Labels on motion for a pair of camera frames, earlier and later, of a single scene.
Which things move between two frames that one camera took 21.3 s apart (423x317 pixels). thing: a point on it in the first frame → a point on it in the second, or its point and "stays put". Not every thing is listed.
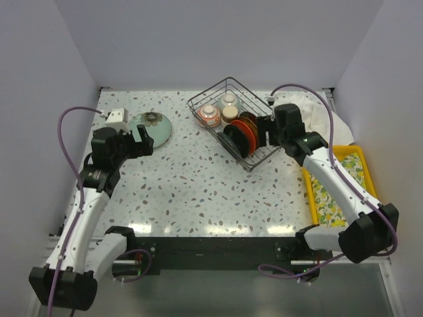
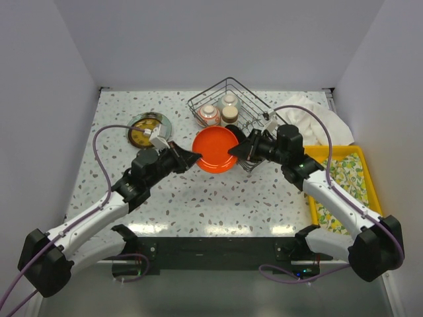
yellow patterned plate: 250,115 → 138,137
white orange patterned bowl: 208,116 stays put
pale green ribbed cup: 228,100 stays put
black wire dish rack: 228,113 stays put
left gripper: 139,148 → 184,160
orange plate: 249,133 → 213,143
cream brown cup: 229,113 stays put
